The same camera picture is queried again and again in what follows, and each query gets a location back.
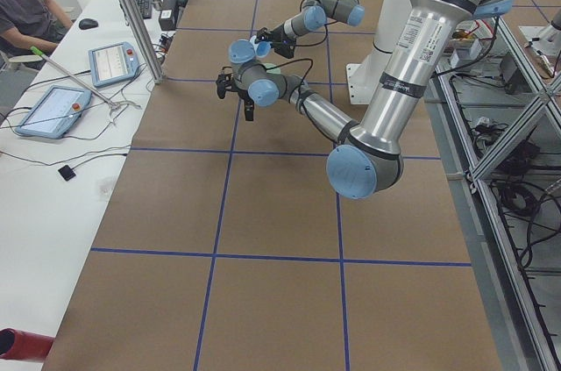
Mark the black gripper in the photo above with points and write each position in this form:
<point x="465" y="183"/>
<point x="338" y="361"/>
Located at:
<point x="273" y="33"/>
<point x="246" y="102"/>

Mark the small black square pad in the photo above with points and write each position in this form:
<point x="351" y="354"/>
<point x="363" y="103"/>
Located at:
<point x="67" y="173"/>

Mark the light blue paper cup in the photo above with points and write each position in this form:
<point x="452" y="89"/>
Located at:
<point x="261" y="47"/>

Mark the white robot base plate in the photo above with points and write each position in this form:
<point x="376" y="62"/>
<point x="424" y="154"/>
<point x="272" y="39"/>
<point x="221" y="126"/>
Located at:
<point x="363" y="78"/>

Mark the seated person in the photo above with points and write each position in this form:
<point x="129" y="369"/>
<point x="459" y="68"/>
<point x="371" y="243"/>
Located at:
<point x="28" y="23"/>

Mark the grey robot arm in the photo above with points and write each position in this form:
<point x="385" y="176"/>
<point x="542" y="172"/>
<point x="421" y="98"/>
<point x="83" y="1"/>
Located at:
<point x="312" y="15"/>
<point x="367" y="156"/>

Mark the blue teach pendant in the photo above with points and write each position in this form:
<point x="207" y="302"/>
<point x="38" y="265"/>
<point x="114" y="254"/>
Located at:
<point x="55" y="113"/>
<point x="113" y="63"/>

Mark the black power adapter box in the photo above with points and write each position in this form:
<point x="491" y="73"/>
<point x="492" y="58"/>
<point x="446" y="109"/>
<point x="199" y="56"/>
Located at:
<point x="168" y="15"/>

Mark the red cylinder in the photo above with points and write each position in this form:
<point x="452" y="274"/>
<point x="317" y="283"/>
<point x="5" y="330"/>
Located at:
<point x="25" y="346"/>

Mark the black computer mouse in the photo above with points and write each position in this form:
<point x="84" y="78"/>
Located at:
<point x="87" y="23"/>

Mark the mint green ceramic bowl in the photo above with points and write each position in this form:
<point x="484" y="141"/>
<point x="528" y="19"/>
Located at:
<point x="272" y="69"/>

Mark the near blue teach pendant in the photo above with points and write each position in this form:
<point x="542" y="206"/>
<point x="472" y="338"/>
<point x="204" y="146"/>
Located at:
<point x="55" y="113"/>

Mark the aluminium frame post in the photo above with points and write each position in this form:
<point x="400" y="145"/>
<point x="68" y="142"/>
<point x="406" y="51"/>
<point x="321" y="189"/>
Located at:
<point x="143" y="39"/>

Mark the far blue teach pendant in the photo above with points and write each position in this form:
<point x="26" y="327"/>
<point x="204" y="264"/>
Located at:
<point x="113" y="63"/>

